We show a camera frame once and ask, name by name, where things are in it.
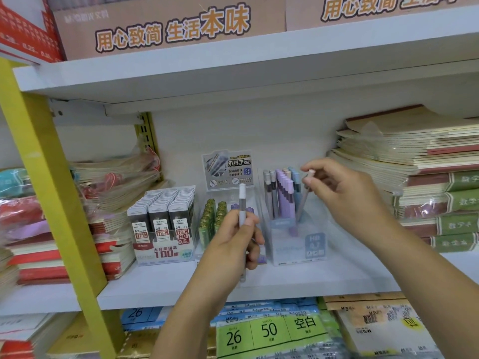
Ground person's right hand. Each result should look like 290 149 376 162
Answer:
300 158 397 240

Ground person's left hand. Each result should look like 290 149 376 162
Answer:
198 211 265 300

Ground rows of lead tubes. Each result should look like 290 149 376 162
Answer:
198 197 267 264

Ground cluster of slim refills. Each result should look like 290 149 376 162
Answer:
262 167 302 236

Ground rows of lead cases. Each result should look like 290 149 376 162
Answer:
126 185 197 242

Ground person's left forearm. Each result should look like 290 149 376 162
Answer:
151 284 240 359

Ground person's right forearm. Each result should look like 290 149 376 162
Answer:
368 216 479 359

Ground clear box with blue label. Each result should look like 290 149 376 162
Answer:
260 168 330 267

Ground clear display of green purple tubes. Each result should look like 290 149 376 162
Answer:
194 151 268 266

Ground beige notebook stack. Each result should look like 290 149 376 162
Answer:
327 104 479 253
323 292 444 359

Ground stack of blue paper packs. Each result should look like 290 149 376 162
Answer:
119 297 319 328

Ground stack of gold paper packs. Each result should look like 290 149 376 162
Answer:
116 329 218 359

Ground crumpled plastic-wrapped notebook pack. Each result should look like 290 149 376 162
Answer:
69 147 164 212

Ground yellow notebook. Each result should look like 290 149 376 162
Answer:
46 313 102 359

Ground orange pink sign board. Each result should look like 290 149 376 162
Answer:
52 0 288 61
285 0 479 32

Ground red-spine notebook stack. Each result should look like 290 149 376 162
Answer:
5 212 136 285

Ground pink paper sheet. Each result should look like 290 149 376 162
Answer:
3 220 51 242

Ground wrapped red-band notebook pack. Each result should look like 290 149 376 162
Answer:
0 196 45 228

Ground wrapped purple-band notebook stack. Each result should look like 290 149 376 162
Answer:
0 246 19 292

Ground red white receipt book bundle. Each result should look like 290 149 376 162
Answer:
0 313 77 359

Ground wrapped teal-band notebook pack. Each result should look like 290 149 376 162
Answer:
0 167 36 198

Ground red white striped pack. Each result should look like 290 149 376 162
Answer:
0 0 64 66

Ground yellow slotted bracket rail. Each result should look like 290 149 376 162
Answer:
135 112 164 180

